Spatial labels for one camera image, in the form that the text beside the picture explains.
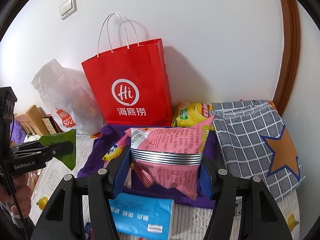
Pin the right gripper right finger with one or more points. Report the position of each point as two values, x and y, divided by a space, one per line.
261 218

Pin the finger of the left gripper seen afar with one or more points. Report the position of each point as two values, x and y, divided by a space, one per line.
62 149

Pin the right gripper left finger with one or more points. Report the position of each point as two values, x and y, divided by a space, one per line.
62 218

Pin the green snack packet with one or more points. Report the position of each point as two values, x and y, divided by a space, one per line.
61 137

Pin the yellow pink snack packet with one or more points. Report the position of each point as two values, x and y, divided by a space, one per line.
116 149

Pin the pink chips bag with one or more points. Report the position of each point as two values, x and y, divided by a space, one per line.
169 157

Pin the left hand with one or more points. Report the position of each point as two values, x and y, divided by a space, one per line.
23 195

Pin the brown patterned box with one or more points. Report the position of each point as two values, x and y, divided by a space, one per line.
51 125

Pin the purple towel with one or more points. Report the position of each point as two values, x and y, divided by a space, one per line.
110 134

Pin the white Miniso plastic bag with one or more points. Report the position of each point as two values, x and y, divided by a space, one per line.
71 105

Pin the blue tissue pack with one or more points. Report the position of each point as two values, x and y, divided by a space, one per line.
141 216

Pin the grey checked star cloth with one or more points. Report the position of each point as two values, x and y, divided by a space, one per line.
254 141

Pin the red paper Hi bag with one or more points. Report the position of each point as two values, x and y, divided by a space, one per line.
131 84

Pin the yellow chips bag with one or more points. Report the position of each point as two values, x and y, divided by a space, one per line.
188 114

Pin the white wall switch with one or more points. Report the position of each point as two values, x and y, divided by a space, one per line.
67 8

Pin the brown wooden door frame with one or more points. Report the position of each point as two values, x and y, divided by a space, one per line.
290 56

